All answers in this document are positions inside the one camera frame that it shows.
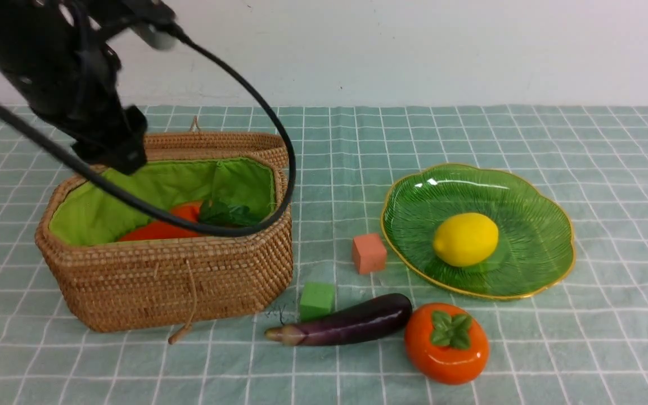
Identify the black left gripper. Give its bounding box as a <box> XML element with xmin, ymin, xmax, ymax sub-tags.
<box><xmin>0</xmin><ymin>1</ymin><xmax>147</xmax><ymax>175</ymax></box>

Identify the red toy carrot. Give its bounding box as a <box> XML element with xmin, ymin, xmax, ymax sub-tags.
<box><xmin>118</xmin><ymin>198</ymin><xmax>264</xmax><ymax>243</ymax></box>

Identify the purple toy eggplant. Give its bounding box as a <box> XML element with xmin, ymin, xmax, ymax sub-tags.
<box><xmin>264</xmin><ymin>293</ymin><xmax>413</xmax><ymax>347</ymax></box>

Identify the yellow toy lemon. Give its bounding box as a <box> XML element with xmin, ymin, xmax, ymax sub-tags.
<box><xmin>432</xmin><ymin>213</ymin><xmax>500</xmax><ymax>267</ymax></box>

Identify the woven wicker basket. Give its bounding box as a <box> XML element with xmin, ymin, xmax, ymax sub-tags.
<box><xmin>34</xmin><ymin>149</ymin><xmax>294</xmax><ymax>343</ymax></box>

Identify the green foam cube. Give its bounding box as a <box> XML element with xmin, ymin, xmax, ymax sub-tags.
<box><xmin>299</xmin><ymin>282</ymin><xmax>335</xmax><ymax>321</ymax></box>

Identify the orange foam cube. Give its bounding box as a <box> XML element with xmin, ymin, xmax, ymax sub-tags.
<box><xmin>352</xmin><ymin>233</ymin><xmax>388</xmax><ymax>275</ymax></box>

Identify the green checkered tablecloth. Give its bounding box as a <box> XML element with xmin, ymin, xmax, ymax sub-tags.
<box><xmin>0</xmin><ymin>105</ymin><xmax>648</xmax><ymax>404</ymax></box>

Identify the orange toy persimmon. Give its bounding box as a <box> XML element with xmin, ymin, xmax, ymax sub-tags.
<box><xmin>404</xmin><ymin>303</ymin><xmax>489</xmax><ymax>385</ymax></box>

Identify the green glass leaf plate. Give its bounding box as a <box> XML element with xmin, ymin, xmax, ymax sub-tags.
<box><xmin>380</xmin><ymin>163</ymin><xmax>577</xmax><ymax>302</ymax></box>

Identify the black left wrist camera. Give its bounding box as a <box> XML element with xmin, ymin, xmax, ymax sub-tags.
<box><xmin>87</xmin><ymin>1</ymin><xmax>177</xmax><ymax>51</ymax></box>

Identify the black camera cable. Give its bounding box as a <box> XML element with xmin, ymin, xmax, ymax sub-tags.
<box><xmin>0</xmin><ymin>25</ymin><xmax>296</xmax><ymax>237</ymax></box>

